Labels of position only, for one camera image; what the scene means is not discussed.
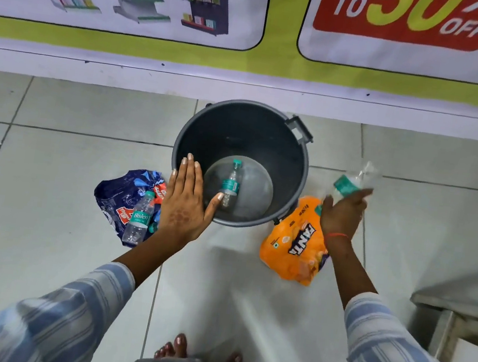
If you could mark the person's left forearm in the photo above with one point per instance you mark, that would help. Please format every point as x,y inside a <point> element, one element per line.
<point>83,312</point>

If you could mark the person's left little finger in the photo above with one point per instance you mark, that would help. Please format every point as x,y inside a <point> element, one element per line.
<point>171,180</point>

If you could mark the clear bottle with teal label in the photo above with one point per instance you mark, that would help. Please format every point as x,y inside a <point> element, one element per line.
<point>346,185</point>
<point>230,185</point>
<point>139,220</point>

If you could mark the person's right thumb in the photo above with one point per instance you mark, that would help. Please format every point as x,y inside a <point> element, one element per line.
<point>327,206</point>

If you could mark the person's left middle finger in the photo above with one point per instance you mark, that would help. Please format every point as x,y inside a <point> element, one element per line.
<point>190,171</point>

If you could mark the person's right forearm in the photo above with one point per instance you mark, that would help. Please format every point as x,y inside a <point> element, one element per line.
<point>380,340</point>

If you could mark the person's left hand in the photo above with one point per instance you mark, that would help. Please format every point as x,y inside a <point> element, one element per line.
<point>181,210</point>

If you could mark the small red snack wrapper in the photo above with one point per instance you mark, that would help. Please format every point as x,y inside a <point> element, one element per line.
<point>160,192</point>

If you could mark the red thread wristband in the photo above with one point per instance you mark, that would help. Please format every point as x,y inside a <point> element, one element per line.
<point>337,235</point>

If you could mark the person's left thumb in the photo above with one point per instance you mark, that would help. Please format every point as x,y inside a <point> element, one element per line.
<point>214,207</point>

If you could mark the person's right hand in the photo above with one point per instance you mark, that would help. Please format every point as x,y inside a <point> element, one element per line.
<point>342,217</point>

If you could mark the orange crumpled plastic packet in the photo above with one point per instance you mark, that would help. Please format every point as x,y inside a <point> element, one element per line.
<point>294,244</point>

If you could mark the black plastic bin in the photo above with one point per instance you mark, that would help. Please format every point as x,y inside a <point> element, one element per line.
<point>249,140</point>

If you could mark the person's left foot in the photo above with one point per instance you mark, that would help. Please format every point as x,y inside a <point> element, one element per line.
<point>173,346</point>

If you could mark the printed wall banner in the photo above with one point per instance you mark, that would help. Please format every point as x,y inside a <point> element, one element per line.
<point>262,18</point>

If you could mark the blue crumpled snack packet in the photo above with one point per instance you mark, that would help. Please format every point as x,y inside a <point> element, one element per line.
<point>114,199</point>

